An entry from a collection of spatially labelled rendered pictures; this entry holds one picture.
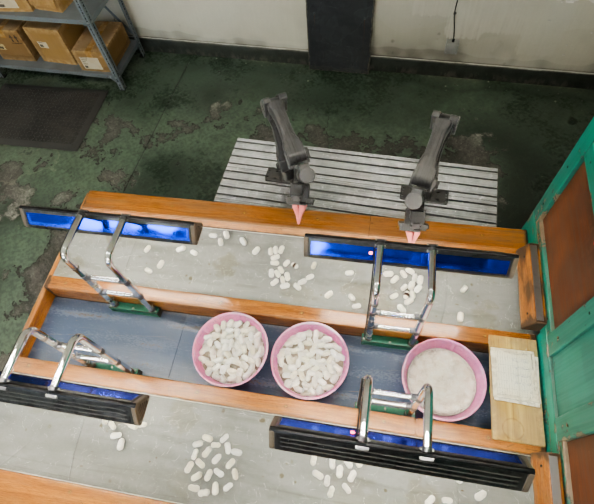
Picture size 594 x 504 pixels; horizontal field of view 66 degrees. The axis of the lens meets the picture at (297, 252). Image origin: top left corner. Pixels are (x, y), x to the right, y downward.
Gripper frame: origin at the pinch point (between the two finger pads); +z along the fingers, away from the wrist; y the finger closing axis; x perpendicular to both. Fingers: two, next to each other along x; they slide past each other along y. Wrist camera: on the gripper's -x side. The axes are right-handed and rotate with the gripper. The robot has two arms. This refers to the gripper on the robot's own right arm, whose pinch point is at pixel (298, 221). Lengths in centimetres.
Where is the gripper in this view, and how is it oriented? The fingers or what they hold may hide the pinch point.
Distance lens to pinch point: 172.3
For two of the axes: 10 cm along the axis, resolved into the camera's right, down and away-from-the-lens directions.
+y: 9.8, 0.9, -1.5
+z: -0.6, 9.8, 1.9
